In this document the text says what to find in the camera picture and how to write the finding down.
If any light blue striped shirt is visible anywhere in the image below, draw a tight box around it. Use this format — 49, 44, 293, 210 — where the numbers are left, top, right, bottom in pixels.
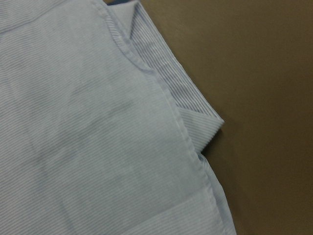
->
0, 0, 236, 235

